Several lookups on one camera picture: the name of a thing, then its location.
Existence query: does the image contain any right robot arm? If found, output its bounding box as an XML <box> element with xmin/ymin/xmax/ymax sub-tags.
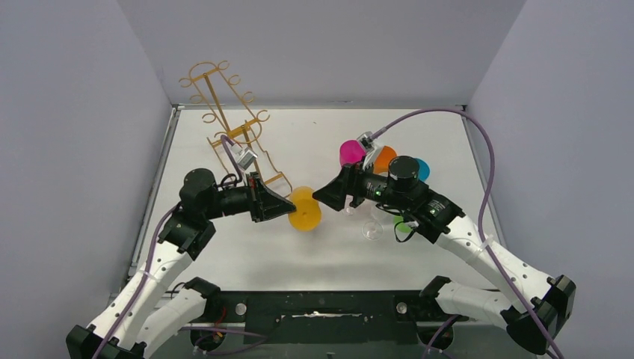
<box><xmin>313</xmin><ymin>156</ymin><xmax>576</xmax><ymax>355</ymax></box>

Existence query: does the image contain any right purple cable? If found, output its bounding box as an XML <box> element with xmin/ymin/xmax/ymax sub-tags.
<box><xmin>371</xmin><ymin>108</ymin><xmax>566</xmax><ymax>359</ymax></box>

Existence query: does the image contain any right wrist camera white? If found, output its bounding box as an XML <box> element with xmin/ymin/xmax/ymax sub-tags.
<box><xmin>357</xmin><ymin>132</ymin><xmax>384</xmax><ymax>171</ymax></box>

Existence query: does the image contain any magenta plastic wine glass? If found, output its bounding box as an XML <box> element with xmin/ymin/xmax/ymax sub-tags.
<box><xmin>339</xmin><ymin>140</ymin><xmax>366</xmax><ymax>166</ymax></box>

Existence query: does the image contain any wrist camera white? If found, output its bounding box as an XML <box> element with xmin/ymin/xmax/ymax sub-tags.
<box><xmin>231</xmin><ymin>145</ymin><xmax>258</xmax><ymax>172</ymax></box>
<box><xmin>357</xmin><ymin>132</ymin><xmax>384</xmax><ymax>171</ymax></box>

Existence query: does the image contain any blue plastic wine glass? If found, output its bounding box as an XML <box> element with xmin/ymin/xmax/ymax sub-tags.
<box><xmin>415</xmin><ymin>158</ymin><xmax>431</xmax><ymax>182</ymax></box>

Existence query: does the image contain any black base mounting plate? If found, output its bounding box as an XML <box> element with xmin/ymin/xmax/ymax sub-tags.
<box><xmin>168</xmin><ymin>289</ymin><xmax>496</xmax><ymax>359</ymax></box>

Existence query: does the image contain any yellow-orange plastic wine glass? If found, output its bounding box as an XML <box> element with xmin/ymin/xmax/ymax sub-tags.
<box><xmin>288</xmin><ymin>186</ymin><xmax>321</xmax><ymax>232</ymax></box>

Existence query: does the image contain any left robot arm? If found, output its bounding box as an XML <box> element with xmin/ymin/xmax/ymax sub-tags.
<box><xmin>66</xmin><ymin>168</ymin><xmax>296</xmax><ymax>358</ymax></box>

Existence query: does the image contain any green plastic wine glass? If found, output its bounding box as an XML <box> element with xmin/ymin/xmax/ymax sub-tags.
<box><xmin>393</xmin><ymin>215</ymin><xmax>412</xmax><ymax>234</ymax></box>

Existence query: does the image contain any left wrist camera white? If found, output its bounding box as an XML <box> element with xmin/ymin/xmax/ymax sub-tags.
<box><xmin>231</xmin><ymin>145</ymin><xmax>258</xmax><ymax>172</ymax></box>

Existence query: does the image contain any gold wire glass rack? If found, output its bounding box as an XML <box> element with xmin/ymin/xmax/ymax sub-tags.
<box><xmin>179</xmin><ymin>61</ymin><xmax>293</xmax><ymax>197</ymax></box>

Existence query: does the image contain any orange plastic wine glass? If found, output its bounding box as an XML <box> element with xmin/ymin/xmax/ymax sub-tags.
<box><xmin>373</xmin><ymin>146</ymin><xmax>397</xmax><ymax>174</ymax></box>

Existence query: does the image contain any clear wine glass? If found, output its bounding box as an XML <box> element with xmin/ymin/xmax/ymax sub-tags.
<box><xmin>342</xmin><ymin>205</ymin><xmax>357</xmax><ymax>216</ymax></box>
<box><xmin>361</xmin><ymin>221</ymin><xmax>384</xmax><ymax>241</ymax></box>
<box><xmin>370</xmin><ymin>203</ymin><xmax>392</xmax><ymax>221</ymax></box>

